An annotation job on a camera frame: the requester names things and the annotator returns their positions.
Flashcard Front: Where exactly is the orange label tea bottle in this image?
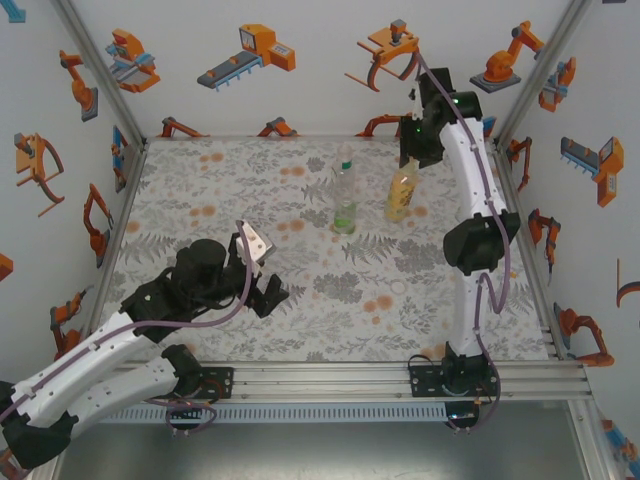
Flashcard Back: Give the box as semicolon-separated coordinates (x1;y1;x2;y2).
382;155;421;224

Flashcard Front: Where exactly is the clear bottle white green label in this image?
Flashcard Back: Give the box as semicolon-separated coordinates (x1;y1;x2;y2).
332;143;359;201

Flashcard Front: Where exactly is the floral patterned table cover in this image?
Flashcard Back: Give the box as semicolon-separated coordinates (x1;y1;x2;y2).
92;137;556;364

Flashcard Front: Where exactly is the grey metal sheet panel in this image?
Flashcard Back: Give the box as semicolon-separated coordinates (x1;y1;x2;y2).
49;422;609;480

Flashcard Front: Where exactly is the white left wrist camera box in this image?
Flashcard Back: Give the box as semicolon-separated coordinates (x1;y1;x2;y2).
234;219;276;276

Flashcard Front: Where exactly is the aluminium frame back rail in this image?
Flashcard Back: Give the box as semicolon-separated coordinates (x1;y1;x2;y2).
144;133;496;144

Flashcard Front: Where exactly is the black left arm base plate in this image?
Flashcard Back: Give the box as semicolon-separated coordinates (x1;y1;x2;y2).
197;367;236;401

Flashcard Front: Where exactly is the aluminium frame side rail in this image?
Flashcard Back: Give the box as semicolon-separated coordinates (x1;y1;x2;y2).
87;142;149;351
492;144;571;361

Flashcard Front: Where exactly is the aluminium frame front rail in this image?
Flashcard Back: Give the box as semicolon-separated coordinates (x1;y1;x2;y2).
112;360;594;401

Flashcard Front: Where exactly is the grey slotted cable duct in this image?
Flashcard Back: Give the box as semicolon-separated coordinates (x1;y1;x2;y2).
74;403;451;425

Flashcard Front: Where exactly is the aluminium frame corner post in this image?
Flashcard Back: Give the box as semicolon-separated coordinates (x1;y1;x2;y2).
492;0;596;146
49;0;149;146

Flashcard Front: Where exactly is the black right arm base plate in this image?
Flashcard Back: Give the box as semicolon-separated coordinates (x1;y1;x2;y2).
408;362;451;399

